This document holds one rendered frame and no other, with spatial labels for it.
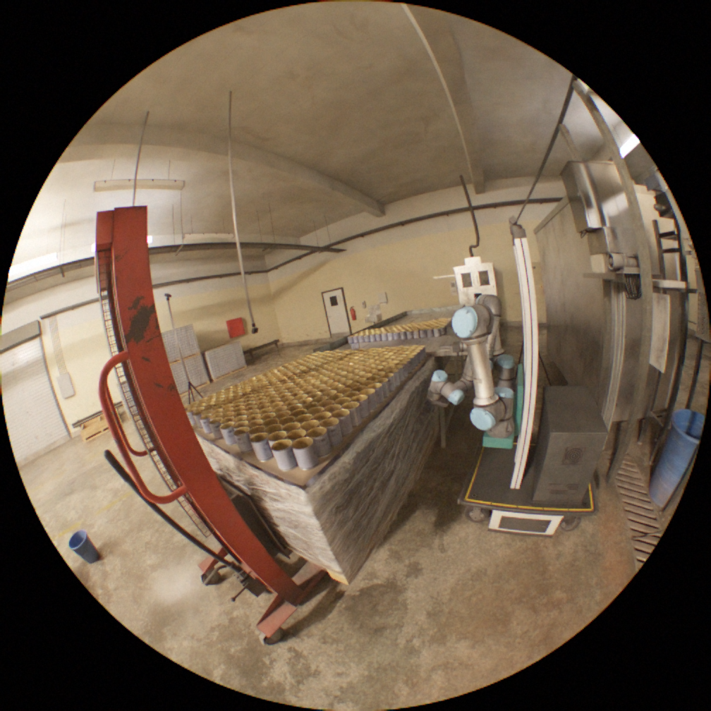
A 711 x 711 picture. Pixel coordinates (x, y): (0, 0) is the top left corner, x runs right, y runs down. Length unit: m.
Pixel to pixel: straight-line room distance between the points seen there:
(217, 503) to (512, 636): 1.56
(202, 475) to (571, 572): 1.97
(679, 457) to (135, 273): 2.91
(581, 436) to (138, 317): 1.81
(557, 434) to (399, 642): 1.34
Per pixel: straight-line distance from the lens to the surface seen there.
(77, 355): 9.68
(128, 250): 0.88
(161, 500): 0.92
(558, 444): 1.38
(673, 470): 2.29
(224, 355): 8.88
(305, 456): 0.73
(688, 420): 2.54
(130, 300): 0.84
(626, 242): 2.08
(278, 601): 1.57
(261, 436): 0.90
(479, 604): 1.65
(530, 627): 1.68
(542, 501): 1.66
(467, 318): 0.97
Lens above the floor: 1.57
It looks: 13 degrees down
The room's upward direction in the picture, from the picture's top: 11 degrees counter-clockwise
